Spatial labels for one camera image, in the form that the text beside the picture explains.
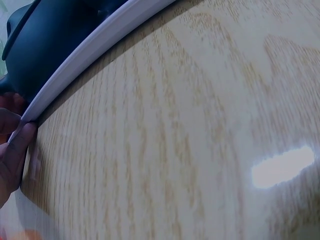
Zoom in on person's left hand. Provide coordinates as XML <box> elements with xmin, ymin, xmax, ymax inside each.
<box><xmin>0</xmin><ymin>91</ymin><xmax>38</xmax><ymax>210</ymax></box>

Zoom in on white tray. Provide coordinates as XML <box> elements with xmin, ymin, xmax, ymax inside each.
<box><xmin>6</xmin><ymin>0</ymin><xmax>179</xmax><ymax>145</ymax></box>

